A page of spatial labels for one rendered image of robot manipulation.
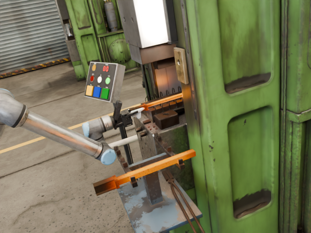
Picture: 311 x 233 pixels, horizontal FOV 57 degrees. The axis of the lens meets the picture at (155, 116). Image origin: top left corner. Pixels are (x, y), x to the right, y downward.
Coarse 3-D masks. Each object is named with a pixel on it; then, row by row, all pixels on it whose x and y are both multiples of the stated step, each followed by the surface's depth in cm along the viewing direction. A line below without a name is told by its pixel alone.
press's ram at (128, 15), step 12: (120, 0) 156; (132, 0) 138; (144, 0) 139; (156, 0) 141; (120, 12) 163; (132, 12) 143; (144, 12) 141; (156, 12) 143; (132, 24) 149; (144, 24) 143; (156, 24) 145; (132, 36) 155; (144, 36) 145; (156, 36) 147
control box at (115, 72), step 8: (96, 64) 217; (104, 64) 210; (112, 64) 204; (88, 72) 223; (96, 72) 216; (104, 72) 209; (112, 72) 203; (120, 72) 203; (88, 80) 222; (96, 80) 215; (104, 80) 208; (112, 80) 202; (120, 80) 205; (112, 88) 201; (120, 88) 206; (88, 96) 219; (112, 96) 202
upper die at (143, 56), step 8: (136, 48) 155; (144, 48) 152; (152, 48) 153; (160, 48) 155; (168, 48) 157; (136, 56) 160; (144, 56) 153; (152, 56) 155; (160, 56) 157; (168, 56) 158
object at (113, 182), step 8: (184, 152) 122; (192, 152) 121; (168, 160) 118; (176, 160) 118; (144, 168) 115; (152, 168) 115; (160, 168) 117; (112, 176) 113; (120, 176) 113; (128, 176) 112; (136, 176) 113; (96, 184) 109; (104, 184) 110; (112, 184) 111; (120, 184) 112; (96, 192) 110; (104, 192) 110
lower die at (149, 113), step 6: (168, 96) 184; (144, 102) 184; (150, 102) 179; (162, 102) 173; (174, 102) 172; (180, 102) 171; (150, 108) 170; (156, 108) 168; (168, 108) 169; (174, 108) 171; (144, 114) 182; (150, 114) 168
